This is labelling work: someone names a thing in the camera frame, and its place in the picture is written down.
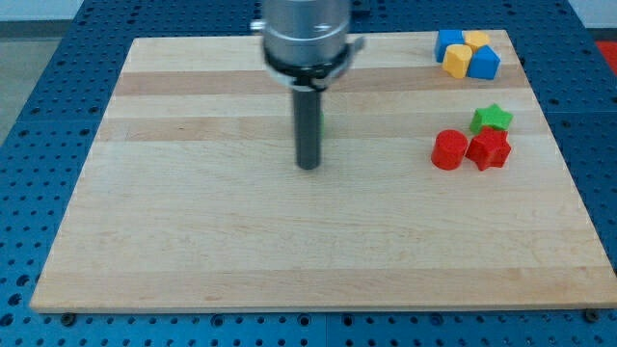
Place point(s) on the black pusher rod tool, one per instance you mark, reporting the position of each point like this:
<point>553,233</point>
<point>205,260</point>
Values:
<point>307,129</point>

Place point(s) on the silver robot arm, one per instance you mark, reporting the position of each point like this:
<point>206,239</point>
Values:
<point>305,47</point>

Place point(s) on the red cylinder block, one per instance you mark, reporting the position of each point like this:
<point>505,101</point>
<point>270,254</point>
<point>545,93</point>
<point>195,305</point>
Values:
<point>449,149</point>

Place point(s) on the wooden board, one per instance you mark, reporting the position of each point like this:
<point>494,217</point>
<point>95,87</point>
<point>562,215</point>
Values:
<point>190,199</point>

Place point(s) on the blue cube block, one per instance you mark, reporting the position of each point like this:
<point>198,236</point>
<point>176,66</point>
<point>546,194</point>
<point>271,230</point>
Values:
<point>446,37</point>

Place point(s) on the yellow heart block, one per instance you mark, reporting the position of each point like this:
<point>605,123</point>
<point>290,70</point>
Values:
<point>456,60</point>

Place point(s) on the yellow hexagon block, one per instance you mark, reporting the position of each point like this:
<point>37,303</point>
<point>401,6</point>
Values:
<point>475,40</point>

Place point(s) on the blue pentagon block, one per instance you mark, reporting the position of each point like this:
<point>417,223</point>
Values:
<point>484,64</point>

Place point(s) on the green star block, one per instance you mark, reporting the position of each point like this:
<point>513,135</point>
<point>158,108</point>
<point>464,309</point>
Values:
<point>492,116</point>

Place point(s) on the red star block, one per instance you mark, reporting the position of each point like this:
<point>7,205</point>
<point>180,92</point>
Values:
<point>489,148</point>

